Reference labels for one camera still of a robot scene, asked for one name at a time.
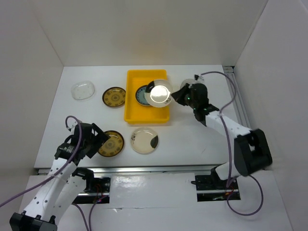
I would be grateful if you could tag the clear plastic plate left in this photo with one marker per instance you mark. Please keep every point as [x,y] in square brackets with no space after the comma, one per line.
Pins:
[83,90]

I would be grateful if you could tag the clear grey plastic plate right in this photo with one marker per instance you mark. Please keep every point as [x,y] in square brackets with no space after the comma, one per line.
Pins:
[187,81]

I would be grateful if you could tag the cream plate black brushstroke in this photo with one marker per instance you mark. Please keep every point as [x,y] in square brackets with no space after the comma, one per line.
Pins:
[158,93]
[144,140]

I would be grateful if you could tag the yellow patterned plate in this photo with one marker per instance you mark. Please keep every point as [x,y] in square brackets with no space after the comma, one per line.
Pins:
[113,146]
[114,97]

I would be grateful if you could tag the aluminium rail right side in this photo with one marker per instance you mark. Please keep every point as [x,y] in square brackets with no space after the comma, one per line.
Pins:
[238,103]

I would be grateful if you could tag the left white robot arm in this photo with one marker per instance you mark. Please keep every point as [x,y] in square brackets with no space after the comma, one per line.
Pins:
[64,181]

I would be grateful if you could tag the yellow plastic bin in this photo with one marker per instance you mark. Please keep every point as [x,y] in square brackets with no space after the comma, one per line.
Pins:
[135,113]

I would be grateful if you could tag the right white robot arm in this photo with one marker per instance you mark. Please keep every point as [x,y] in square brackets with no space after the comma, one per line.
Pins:
[248,149]

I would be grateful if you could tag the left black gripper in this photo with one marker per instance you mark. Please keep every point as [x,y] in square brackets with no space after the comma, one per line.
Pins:
[100,138]

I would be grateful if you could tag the blue floral plate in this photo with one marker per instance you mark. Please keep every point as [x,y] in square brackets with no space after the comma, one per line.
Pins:
[140,97]

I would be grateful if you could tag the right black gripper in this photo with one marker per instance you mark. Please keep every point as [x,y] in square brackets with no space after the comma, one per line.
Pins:
[178,95]

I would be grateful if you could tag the white front cover board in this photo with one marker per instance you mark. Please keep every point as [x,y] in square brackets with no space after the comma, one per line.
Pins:
[162,190]

